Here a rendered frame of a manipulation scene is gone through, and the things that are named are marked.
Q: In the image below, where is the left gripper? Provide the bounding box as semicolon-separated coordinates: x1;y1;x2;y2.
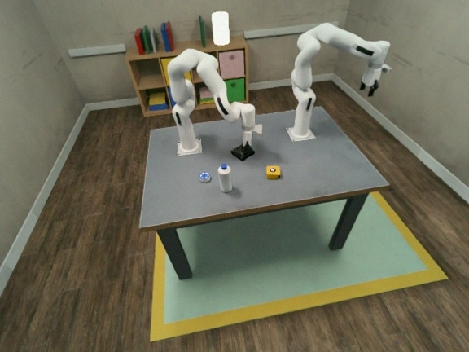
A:
360;65;381;97

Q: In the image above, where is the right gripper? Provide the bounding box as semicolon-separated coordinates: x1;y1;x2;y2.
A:
242;129;252;153

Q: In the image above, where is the white plastic bottle with blue cap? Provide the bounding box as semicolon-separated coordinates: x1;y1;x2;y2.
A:
218;164;232;192

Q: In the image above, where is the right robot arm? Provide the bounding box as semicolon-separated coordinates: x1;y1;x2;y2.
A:
168;49;262;153

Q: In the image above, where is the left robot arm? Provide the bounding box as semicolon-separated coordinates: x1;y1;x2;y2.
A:
291;23;392;139

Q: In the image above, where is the black knob box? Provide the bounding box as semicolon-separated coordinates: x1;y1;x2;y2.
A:
230;143;255;161

